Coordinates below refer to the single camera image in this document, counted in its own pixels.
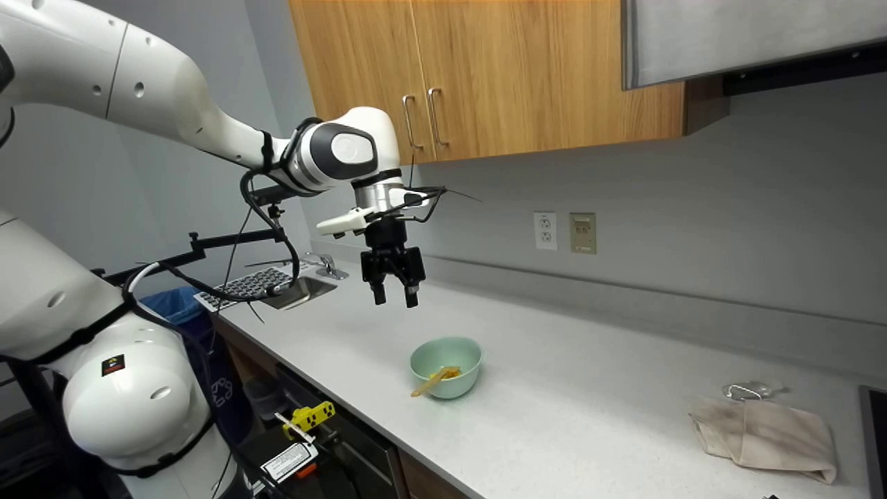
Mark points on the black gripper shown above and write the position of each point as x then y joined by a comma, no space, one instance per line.
390,253

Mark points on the wooden spatula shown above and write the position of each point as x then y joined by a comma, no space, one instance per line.
434,381

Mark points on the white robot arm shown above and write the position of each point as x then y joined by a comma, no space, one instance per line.
100,73

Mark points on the light green bowl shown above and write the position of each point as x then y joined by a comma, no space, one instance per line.
452,355

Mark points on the blue bin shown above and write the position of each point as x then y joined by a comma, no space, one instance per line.
185,309

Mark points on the narrow wooden cabinet door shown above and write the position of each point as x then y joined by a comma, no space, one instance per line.
355,55

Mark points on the wide wooden cabinet door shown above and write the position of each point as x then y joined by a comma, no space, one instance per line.
556,73

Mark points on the beige folded cloth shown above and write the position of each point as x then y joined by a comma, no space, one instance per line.
766,438

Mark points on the steel range hood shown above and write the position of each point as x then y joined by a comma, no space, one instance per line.
759,36

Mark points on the black stove edge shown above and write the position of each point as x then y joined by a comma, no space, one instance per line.
878,443

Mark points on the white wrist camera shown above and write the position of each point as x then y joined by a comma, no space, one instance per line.
355,219

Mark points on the yellow bracket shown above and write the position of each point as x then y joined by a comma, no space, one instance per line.
312,416

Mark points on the white wall outlet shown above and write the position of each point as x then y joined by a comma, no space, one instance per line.
545,230

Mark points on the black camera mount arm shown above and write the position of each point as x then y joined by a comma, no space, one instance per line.
224,242

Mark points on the beige wall switch plate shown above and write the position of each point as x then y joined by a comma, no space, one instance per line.
583,230

